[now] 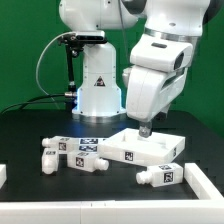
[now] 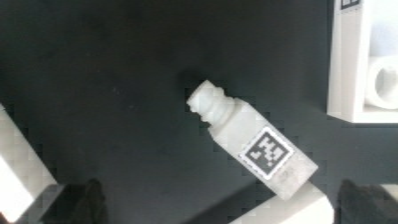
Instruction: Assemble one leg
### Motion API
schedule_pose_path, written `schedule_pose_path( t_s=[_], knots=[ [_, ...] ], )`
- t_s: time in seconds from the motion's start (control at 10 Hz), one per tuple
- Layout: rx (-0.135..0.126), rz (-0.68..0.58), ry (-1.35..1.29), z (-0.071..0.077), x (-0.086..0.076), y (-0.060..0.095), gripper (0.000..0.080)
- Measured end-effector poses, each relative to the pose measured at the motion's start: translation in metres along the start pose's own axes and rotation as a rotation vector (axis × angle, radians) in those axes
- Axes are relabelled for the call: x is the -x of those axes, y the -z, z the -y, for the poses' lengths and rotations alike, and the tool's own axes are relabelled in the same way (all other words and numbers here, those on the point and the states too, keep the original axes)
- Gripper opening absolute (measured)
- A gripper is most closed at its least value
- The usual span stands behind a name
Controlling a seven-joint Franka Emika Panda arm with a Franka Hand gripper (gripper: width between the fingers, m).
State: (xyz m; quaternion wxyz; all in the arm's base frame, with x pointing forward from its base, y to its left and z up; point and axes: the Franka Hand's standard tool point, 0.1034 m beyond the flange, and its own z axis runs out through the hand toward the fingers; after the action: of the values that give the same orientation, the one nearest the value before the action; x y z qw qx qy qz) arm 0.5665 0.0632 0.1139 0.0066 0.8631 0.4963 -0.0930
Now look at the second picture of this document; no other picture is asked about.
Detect white square tabletop tray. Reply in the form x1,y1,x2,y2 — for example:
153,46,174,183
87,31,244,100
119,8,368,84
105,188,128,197
327,0,398,123

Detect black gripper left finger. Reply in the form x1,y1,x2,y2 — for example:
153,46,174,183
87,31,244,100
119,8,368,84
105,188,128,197
39,179,109,224

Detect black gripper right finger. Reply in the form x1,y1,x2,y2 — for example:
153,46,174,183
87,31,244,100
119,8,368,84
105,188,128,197
336,180,398,224

